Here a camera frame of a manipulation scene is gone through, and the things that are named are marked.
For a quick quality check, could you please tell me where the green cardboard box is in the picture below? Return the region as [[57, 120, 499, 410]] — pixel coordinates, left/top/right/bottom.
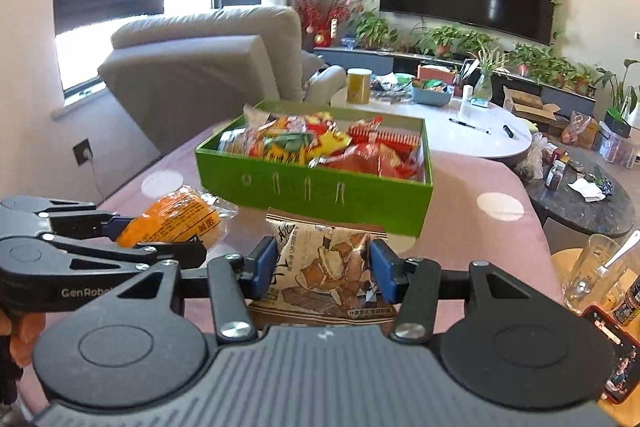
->
[[194, 99, 435, 238]]

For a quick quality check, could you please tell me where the person's left hand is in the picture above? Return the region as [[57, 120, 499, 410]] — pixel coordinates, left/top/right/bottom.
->
[[0, 307, 47, 368]]

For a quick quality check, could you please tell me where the orange tissue box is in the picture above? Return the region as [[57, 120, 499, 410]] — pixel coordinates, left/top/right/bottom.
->
[[417, 64, 458, 84]]

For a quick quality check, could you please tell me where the plastic bag with fruit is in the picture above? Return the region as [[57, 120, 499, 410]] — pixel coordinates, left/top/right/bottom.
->
[[560, 111, 601, 150]]

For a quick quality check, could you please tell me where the crumpled white paper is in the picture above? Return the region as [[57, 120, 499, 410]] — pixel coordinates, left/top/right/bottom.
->
[[567, 177, 606, 200]]

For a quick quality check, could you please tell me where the long black pen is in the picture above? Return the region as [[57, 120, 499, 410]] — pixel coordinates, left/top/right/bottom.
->
[[448, 118, 493, 135]]

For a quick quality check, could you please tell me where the metal spoon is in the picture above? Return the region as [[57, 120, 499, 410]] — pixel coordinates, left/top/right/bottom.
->
[[600, 229, 640, 278]]

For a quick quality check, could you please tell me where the glass vase with plant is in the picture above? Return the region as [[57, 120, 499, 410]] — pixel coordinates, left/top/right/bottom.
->
[[470, 47, 506, 108]]

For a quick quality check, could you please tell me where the tall leafy plant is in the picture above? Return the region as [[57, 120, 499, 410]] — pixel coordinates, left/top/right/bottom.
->
[[592, 59, 640, 118]]

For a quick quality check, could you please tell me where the clear glass cup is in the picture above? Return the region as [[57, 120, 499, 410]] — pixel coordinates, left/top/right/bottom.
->
[[562, 234, 628, 315]]

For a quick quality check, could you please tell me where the dark printed drink can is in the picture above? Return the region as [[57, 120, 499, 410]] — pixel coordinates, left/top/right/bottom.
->
[[614, 274, 640, 328]]

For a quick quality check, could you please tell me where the red flower decoration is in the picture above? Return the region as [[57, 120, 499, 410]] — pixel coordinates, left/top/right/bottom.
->
[[295, 0, 361, 48]]

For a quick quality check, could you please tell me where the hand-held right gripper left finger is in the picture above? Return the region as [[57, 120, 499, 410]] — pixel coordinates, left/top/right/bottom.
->
[[100, 236, 280, 343]]

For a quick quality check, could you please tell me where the orange snack packet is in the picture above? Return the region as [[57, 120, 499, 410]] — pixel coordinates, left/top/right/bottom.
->
[[116, 186, 236, 249]]

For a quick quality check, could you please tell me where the green snack packet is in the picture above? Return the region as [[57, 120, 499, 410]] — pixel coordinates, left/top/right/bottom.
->
[[262, 132, 317, 165]]

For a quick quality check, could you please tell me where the open cardboard box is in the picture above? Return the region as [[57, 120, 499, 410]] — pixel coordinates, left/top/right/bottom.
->
[[502, 86, 563, 125]]

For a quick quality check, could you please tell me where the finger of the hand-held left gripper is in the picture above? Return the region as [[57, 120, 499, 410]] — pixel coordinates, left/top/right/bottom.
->
[[0, 236, 208, 273], [0, 196, 137, 240]]

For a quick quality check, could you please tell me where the pink polka dot tablecloth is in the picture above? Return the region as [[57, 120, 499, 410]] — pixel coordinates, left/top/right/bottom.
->
[[20, 127, 565, 413]]

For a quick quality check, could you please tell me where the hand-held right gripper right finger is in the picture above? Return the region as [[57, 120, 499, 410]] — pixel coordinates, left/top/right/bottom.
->
[[370, 238, 536, 343]]

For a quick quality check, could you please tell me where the wooden side table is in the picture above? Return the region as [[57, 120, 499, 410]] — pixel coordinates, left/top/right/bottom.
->
[[550, 247, 640, 427]]

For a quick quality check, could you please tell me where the blue-grey bowl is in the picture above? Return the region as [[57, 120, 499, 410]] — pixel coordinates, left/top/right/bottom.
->
[[411, 84, 453, 106]]

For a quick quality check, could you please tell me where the phone in red case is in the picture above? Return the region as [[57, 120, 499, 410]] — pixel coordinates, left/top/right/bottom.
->
[[580, 304, 640, 405]]

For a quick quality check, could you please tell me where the dark round coffee table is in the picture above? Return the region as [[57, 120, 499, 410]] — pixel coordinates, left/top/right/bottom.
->
[[522, 147, 637, 238]]

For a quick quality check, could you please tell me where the white power cable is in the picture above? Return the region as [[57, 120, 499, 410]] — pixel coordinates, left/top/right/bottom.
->
[[87, 152, 108, 202]]

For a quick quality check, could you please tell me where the black wall socket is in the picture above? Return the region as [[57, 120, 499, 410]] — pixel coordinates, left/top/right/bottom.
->
[[72, 138, 93, 168]]

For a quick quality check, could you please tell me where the white round table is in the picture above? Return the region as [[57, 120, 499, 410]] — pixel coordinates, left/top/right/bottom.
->
[[332, 99, 533, 160]]

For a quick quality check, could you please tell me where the yellow can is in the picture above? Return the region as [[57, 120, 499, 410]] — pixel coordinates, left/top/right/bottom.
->
[[346, 68, 373, 105]]

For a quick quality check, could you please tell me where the red bread packet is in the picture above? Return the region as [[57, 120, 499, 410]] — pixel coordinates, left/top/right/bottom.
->
[[309, 142, 426, 182]]

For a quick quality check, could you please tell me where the brown snack packet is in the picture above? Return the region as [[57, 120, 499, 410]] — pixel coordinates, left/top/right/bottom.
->
[[247, 207, 401, 325]]

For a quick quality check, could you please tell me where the dark glass bottle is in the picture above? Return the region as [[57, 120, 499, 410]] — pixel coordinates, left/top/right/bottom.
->
[[545, 159, 566, 190]]

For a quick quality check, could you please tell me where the beige sofa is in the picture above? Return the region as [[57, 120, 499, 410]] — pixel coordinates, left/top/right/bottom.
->
[[97, 4, 348, 155]]

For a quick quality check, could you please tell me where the small green black box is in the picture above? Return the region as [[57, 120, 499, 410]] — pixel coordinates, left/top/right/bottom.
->
[[603, 107, 632, 138]]

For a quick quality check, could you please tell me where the dark grey television cabinet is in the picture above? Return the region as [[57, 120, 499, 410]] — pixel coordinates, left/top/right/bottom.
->
[[314, 47, 598, 105]]

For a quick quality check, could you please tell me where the row of potted green plants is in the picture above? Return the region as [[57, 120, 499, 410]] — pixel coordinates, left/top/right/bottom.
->
[[350, 9, 598, 95]]

